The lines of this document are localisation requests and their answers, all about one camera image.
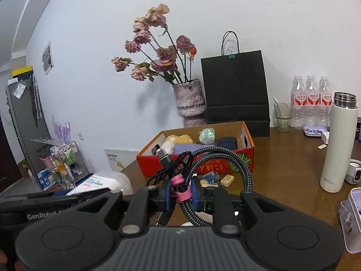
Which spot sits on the purple textured vase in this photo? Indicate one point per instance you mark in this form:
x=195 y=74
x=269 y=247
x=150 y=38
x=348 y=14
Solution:
x=189 y=98

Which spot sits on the orange red cardboard box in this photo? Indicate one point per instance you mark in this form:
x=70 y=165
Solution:
x=152 y=165

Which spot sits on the white booklet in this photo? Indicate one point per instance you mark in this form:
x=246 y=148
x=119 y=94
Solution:
x=118 y=158

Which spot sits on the clear water bottle red label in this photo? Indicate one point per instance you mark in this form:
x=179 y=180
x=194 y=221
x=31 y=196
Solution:
x=325 y=98
x=312 y=98
x=299 y=98

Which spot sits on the clear spoon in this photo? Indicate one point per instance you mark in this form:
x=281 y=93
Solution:
x=276 y=102

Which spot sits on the wall picture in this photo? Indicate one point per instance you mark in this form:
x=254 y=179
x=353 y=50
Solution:
x=48 y=58

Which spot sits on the beige rectangular block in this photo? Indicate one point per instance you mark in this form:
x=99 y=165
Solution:
x=227 y=180

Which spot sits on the small white box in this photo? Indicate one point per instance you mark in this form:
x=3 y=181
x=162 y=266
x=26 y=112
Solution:
x=326 y=138

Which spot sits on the dark purple container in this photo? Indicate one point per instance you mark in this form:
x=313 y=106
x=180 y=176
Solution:
x=358 y=129

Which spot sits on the green iridescent bundle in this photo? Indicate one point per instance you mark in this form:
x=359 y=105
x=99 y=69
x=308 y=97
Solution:
x=207 y=137

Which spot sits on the yellow box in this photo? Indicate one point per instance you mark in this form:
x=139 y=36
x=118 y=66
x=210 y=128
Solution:
x=24 y=70

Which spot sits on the translucent plastic bag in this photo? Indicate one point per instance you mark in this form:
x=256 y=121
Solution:
x=124 y=180

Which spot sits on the navy pouch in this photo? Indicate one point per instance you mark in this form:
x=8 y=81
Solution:
x=225 y=142

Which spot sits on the pink cup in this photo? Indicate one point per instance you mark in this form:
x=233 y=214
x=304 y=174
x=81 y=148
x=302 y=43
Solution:
x=46 y=161

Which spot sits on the small white tray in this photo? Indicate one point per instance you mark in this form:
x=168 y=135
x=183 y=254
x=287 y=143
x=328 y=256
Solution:
x=309 y=134

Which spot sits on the white small device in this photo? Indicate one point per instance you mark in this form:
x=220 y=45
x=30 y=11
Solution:
x=354 y=172

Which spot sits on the purple cloth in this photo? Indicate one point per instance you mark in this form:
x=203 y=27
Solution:
x=194 y=147

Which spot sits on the small white paper tag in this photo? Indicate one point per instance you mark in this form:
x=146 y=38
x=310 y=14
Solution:
x=322 y=146

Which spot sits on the blue yellow plush toy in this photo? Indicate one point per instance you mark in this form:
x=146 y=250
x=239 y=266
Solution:
x=210 y=178

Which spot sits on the teal binder clip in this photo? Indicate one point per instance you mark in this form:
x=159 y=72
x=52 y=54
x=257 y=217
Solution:
x=231 y=55

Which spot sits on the blue white box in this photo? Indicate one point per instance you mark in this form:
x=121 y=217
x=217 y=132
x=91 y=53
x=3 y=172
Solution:
x=46 y=180

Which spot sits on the grey cabinet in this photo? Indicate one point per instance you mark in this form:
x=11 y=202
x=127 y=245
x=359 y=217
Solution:
x=25 y=124

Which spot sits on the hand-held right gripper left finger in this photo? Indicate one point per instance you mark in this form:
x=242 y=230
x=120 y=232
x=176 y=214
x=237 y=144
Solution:
x=168 y=194

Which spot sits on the dark wooden door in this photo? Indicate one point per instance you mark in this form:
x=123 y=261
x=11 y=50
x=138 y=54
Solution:
x=8 y=161

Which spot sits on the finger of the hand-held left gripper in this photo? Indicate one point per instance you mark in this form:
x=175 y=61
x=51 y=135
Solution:
x=73 y=193

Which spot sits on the black paper bag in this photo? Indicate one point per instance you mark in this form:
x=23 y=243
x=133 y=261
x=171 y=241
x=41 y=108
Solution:
x=234 y=84

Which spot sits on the dried pink rose bouquet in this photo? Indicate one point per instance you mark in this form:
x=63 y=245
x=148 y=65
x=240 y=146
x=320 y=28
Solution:
x=165 y=55

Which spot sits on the wooden desktop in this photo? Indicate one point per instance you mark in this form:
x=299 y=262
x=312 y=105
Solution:
x=287 y=169

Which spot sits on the yellow white plush toy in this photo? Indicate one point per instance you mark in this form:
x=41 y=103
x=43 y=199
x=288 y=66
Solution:
x=180 y=139

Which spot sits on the purple translucent decoration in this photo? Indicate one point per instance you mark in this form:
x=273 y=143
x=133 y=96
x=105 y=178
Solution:
x=62 y=129

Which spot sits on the white wall socket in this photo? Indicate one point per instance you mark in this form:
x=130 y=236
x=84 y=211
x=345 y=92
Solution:
x=81 y=136

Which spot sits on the purple printed tin box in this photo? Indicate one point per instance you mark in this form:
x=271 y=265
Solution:
x=349 y=220

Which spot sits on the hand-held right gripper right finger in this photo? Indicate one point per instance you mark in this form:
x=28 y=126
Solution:
x=195 y=194

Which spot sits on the white tissue pack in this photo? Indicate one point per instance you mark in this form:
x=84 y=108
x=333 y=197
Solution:
x=96 y=183

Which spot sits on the white thermos bottle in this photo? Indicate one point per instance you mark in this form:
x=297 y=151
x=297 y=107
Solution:
x=337 y=146

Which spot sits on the clear glass cup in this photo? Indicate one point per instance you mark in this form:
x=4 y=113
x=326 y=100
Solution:
x=283 y=122

